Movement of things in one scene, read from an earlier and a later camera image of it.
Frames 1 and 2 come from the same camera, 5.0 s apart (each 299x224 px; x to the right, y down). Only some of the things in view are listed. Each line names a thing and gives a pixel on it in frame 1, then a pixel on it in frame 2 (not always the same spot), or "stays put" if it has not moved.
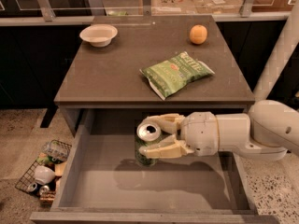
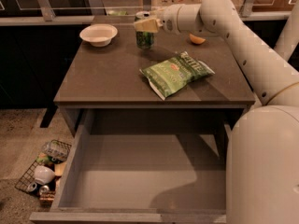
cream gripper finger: x=168 y=147 to x=148 y=25
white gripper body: x=201 y=131 to x=168 y=20
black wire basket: x=42 y=177 stays put
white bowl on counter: x=99 y=35 stays put
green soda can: x=146 y=133 to x=145 y=39
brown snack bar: x=47 y=199 stays put
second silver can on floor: x=44 y=189 stays put
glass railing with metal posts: x=75 y=5 stays put
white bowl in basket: x=44 y=175 stays put
